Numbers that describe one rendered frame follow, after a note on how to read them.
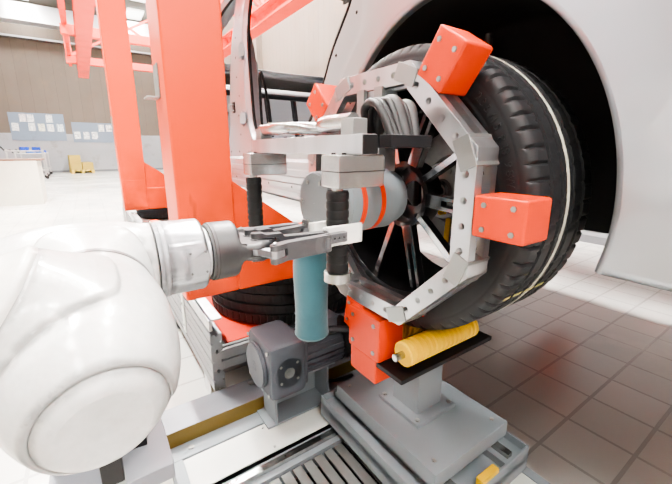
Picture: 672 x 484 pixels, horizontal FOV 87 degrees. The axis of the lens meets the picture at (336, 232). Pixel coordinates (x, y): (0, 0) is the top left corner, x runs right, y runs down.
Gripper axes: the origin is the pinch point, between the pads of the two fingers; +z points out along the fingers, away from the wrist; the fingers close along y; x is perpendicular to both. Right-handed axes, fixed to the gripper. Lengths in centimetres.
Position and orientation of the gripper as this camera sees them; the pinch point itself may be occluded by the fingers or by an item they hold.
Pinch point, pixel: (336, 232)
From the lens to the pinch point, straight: 56.6
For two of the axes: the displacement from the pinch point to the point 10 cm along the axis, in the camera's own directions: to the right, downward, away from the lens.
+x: 0.0, -9.7, -2.3
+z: 8.2, -1.3, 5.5
